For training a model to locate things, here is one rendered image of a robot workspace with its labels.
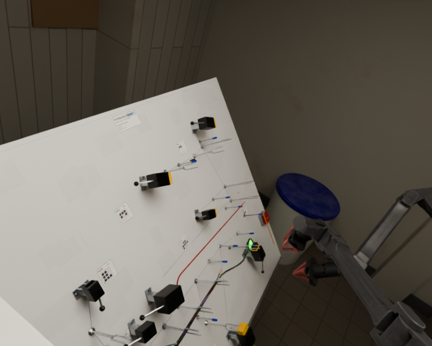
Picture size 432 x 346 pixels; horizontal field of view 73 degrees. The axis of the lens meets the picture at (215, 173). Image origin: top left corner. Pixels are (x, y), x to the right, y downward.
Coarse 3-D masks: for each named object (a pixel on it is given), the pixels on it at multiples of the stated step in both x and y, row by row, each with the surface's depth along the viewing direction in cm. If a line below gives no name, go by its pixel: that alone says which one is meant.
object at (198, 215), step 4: (196, 212) 111; (200, 212) 111; (204, 212) 106; (208, 212) 105; (212, 212) 107; (196, 216) 103; (200, 216) 109; (204, 216) 105; (208, 216) 105; (212, 216) 107; (196, 220) 110; (200, 220) 112
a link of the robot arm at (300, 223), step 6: (300, 216) 104; (294, 222) 106; (300, 222) 103; (306, 222) 102; (312, 222) 104; (294, 228) 105; (300, 228) 103; (306, 228) 101; (312, 228) 101; (318, 228) 102; (324, 228) 103; (330, 228) 102; (306, 234) 102; (312, 234) 103; (318, 234) 104; (336, 234) 100; (318, 240) 105; (318, 246) 104
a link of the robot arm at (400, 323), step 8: (400, 320) 66; (392, 328) 67; (400, 328) 65; (408, 328) 64; (384, 336) 68; (392, 336) 66; (400, 336) 65; (408, 336) 64; (416, 336) 62; (424, 336) 64; (384, 344) 67; (392, 344) 65; (400, 344) 64; (408, 344) 63; (416, 344) 62; (424, 344) 61
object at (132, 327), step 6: (132, 324) 81; (138, 324) 80; (144, 324) 78; (150, 324) 78; (132, 330) 79; (138, 330) 76; (144, 330) 76; (150, 330) 77; (156, 330) 78; (132, 336) 80; (138, 336) 76; (144, 336) 76; (150, 336) 77; (132, 342) 74; (144, 342) 75
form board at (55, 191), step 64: (64, 128) 74; (0, 192) 61; (64, 192) 72; (128, 192) 87; (192, 192) 111; (256, 192) 152; (0, 256) 59; (64, 256) 69; (128, 256) 84; (192, 256) 105; (64, 320) 67; (128, 320) 80
